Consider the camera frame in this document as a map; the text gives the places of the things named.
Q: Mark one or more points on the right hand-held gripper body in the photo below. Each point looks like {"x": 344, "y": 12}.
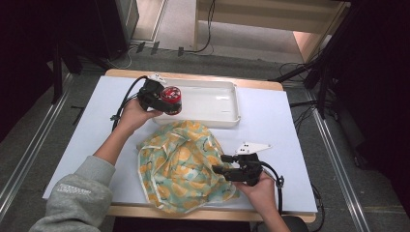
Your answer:
{"x": 251, "y": 169}

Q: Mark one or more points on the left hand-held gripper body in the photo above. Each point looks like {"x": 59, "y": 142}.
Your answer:
{"x": 150, "y": 93}

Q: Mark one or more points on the red can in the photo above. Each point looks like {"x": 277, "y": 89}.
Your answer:
{"x": 171, "y": 92}

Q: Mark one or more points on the white plastic tray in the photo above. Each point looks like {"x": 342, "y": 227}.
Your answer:
{"x": 209, "y": 100}

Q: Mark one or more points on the green orange-print cloth bag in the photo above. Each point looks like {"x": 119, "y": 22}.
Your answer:
{"x": 180, "y": 167}

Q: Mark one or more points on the person's left hand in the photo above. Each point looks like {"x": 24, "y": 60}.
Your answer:
{"x": 133, "y": 117}

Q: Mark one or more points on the person's right hand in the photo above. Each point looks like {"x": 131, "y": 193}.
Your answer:
{"x": 262, "y": 196}

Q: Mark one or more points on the wooden table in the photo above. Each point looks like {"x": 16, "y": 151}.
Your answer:
{"x": 119, "y": 73}

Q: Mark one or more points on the white table board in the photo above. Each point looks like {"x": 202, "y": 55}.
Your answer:
{"x": 267, "y": 106}

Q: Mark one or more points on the person's dark clothing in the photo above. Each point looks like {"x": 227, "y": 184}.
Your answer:
{"x": 180, "y": 225}

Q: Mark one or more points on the dark cabinet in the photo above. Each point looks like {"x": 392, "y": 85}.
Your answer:
{"x": 112, "y": 25}

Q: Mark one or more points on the black upright stand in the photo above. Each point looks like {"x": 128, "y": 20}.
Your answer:
{"x": 57, "y": 74}

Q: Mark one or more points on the grey sweatshirt sleeve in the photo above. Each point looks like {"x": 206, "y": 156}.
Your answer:
{"x": 77, "y": 196}

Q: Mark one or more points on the black tripod stand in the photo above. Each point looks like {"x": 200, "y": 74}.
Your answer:
{"x": 322, "y": 61}

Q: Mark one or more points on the light wooden bench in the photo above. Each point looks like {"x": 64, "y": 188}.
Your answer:
{"x": 267, "y": 13}

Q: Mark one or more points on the dark curtain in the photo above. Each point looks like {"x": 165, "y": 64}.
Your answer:
{"x": 386, "y": 96}
{"x": 25, "y": 48}

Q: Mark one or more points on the small black floor bracket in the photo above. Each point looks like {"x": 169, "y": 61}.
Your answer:
{"x": 155, "y": 47}
{"x": 140, "y": 47}
{"x": 181, "y": 51}

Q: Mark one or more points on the metal floor rail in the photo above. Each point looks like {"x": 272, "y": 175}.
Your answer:
{"x": 32, "y": 145}
{"x": 338, "y": 167}

